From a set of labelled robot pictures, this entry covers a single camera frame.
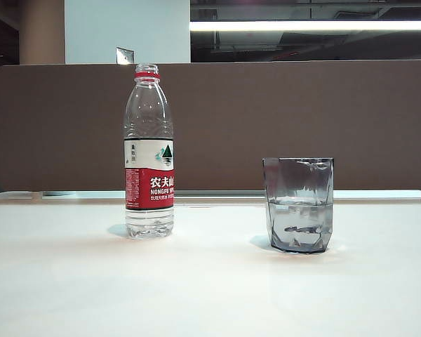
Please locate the white partition bracket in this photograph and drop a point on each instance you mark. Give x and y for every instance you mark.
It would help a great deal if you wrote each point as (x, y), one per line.
(36, 195)

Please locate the silver wall plate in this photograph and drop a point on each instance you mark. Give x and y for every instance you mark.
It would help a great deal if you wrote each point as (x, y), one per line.
(123, 55)

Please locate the white ceiling light strip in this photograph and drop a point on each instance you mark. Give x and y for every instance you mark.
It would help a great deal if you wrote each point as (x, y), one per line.
(301, 25)

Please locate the clear red-label water bottle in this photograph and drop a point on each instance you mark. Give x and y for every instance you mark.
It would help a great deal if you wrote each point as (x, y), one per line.
(149, 186)

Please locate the brown building column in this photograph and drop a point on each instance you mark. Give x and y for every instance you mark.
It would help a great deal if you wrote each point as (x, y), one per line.
(42, 31)

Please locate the grey faceted glass cup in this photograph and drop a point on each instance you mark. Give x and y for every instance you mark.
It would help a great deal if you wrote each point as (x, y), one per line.
(294, 217)

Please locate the brown desk partition panel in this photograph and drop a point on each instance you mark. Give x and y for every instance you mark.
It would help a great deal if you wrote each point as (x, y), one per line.
(301, 105)

